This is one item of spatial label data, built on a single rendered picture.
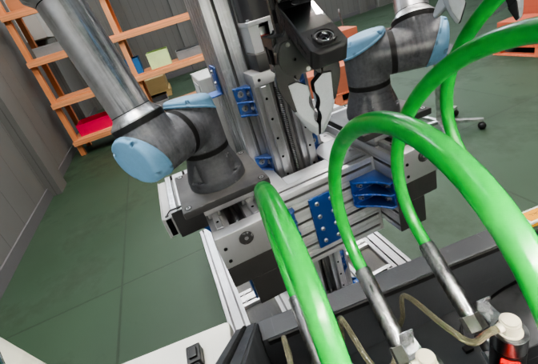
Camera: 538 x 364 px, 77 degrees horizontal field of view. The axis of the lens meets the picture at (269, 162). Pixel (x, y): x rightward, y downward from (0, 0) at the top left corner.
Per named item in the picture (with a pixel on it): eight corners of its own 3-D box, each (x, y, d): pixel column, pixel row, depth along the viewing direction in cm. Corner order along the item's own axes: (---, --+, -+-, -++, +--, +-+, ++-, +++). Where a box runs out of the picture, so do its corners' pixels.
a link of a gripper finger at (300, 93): (309, 125, 55) (295, 70, 51) (322, 136, 50) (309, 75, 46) (291, 131, 55) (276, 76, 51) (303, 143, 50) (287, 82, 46)
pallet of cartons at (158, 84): (171, 88, 837) (164, 70, 817) (174, 94, 760) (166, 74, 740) (120, 106, 815) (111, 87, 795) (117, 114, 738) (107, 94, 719)
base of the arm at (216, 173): (186, 178, 96) (173, 146, 91) (236, 157, 99) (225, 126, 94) (194, 201, 82) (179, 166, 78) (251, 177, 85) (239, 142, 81)
